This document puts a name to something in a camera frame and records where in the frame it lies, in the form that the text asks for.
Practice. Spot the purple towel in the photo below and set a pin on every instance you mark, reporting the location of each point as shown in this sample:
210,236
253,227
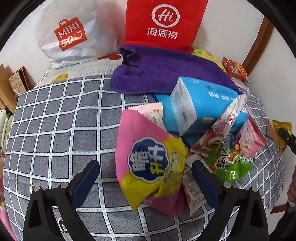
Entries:
156,70

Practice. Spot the white fruit print mat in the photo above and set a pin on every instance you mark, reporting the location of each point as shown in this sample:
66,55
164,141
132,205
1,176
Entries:
95,67

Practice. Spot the pink candy packet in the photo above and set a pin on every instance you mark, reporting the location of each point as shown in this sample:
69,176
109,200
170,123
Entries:
249,139

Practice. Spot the brown wooden door frame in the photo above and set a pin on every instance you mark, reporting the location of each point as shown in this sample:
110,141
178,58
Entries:
257,49

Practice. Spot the grey checked tablecloth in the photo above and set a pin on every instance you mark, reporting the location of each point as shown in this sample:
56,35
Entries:
57,129

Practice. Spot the pale pink snack packet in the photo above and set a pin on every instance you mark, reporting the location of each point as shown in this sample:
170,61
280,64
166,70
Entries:
151,111

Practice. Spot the white label snack packet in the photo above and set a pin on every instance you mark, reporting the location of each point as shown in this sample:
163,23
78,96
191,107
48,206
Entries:
193,194

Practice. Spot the orange chips bag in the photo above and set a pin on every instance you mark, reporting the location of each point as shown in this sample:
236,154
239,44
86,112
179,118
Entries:
234,69

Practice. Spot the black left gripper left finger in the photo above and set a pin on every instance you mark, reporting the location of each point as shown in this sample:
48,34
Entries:
40,222

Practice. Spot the red Haidilao paper bag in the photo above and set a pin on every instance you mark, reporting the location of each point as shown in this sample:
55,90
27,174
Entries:
170,24

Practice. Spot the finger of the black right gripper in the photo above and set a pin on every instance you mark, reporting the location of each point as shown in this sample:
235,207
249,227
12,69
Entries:
286,139

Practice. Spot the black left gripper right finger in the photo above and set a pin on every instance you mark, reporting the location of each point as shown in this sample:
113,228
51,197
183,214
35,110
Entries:
250,222

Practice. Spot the patterned brown box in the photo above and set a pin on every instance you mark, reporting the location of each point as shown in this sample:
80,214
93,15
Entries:
19,82

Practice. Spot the person's right hand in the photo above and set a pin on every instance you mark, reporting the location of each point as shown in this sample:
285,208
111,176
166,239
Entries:
291,194

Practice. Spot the yellow chips bag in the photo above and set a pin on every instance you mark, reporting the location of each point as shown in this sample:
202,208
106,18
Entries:
207,55

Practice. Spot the pink yellow chip bag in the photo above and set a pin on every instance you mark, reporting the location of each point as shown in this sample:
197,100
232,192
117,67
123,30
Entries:
150,164

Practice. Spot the white Miniso plastic bag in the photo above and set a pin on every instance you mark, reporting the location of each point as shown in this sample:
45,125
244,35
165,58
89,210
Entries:
72,32

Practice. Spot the colourful fruit snack bag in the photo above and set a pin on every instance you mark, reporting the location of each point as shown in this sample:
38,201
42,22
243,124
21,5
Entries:
220,129

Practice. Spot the green snack bag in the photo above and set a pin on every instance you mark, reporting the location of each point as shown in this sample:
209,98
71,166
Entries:
228,164

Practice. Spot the blue tissue pack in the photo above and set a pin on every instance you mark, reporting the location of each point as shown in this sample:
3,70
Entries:
193,107

